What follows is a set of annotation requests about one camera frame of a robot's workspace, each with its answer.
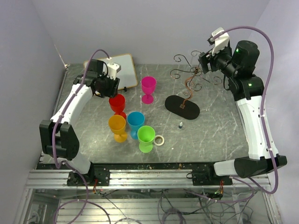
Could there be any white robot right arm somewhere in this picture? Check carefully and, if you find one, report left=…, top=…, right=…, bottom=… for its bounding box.
left=199, top=40, right=287, bottom=185

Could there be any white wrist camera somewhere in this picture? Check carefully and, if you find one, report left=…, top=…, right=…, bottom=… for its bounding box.
left=207, top=27, right=230, bottom=56
left=103, top=58, right=121, bottom=80

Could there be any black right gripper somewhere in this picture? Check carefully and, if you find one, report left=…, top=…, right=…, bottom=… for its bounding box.
left=199, top=43, right=239, bottom=78

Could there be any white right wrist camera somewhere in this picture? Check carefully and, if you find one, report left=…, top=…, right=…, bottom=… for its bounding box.
left=207, top=27, right=230, bottom=56

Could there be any magenta plastic wine glass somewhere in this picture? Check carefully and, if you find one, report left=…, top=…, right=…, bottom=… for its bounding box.
left=141, top=76, right=157, bottom=104

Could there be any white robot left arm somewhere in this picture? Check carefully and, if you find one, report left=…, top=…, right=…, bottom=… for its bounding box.
left=39, top=59, right=121, bottom=185

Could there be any blue plastic wine glass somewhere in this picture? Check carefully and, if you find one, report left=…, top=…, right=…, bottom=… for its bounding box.
left=127, top=112, right=145, bottom=140

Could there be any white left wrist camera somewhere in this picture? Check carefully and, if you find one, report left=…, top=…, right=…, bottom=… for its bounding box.
left=103, top=58, right=121, bottom=80

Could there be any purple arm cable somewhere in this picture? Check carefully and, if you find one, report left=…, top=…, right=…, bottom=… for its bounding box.
left=51, top=49, right=113, bottom=224
left=184, top=26, right=279, bottom=203

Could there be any green plastic wine glass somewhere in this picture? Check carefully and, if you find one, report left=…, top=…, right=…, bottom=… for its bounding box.
left=137, top=126, right=156, bottom=153

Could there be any aluminium mounting rail frame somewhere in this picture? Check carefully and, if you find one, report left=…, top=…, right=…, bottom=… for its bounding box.
left=14, top=163, right=281, bottom=224

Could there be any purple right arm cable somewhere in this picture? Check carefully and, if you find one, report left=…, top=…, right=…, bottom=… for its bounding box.
left=184, top=26, right=279, bottom=203

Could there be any clear wine glass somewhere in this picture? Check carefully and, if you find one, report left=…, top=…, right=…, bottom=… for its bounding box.
left=190, top=50, right=200, bottom=67

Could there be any white tape roll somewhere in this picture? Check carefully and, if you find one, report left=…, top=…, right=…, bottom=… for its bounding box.
left=154, top=135, right=165, bottom=146

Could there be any orange plastic wine glass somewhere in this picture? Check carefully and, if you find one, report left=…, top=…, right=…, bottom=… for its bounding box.
left=108, top=115, right=128, bottom=143

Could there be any copper wire wine glass rack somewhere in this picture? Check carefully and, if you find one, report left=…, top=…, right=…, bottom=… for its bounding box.
left=164, top=54, right=222, bottom=120

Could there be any red plastic wine glass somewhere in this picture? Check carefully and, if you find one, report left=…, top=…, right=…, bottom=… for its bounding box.
left=109, top=94, right=126, bottom=119

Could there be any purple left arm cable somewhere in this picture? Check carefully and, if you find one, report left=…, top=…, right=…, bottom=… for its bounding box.
left=51, top=49, right=113, bottom=224

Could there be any small framed whiteboard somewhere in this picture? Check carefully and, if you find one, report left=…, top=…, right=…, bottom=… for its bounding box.
left=97, top=54, right=138, bottom=90

